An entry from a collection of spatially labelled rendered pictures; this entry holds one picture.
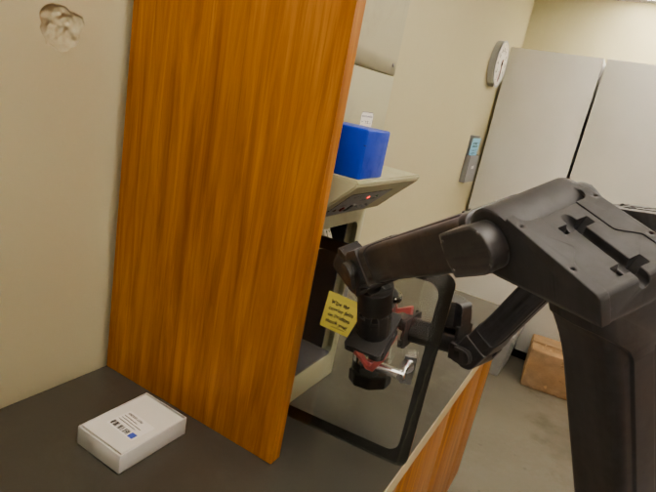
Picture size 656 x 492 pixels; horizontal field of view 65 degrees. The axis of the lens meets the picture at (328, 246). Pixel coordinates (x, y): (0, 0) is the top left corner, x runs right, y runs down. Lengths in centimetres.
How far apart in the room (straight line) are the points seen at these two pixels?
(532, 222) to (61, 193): 95
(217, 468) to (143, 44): 83
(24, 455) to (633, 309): 100
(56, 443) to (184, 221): 48
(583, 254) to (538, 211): 5
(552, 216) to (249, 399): 79
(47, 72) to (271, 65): 42
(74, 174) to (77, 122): 10
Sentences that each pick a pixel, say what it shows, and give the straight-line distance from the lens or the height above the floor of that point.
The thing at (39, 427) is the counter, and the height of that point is 94.
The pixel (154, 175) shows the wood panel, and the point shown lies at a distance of 112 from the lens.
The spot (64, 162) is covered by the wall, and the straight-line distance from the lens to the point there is 115.
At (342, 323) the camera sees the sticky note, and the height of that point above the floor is 123.
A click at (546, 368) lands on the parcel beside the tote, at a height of 18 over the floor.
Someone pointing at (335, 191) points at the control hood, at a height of 148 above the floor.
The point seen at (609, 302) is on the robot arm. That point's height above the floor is 156.
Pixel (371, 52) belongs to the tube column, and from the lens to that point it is 113.
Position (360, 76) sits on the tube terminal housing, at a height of 169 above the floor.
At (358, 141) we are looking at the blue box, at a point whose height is 158.
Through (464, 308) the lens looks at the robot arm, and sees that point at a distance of 113.
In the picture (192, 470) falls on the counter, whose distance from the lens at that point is 108.
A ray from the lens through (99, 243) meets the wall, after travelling 125.
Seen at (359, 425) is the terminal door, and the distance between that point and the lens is 108.
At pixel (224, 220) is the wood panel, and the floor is 138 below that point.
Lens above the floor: 165
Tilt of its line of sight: 16 degrees down
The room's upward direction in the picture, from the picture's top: 11 degrees clockwise
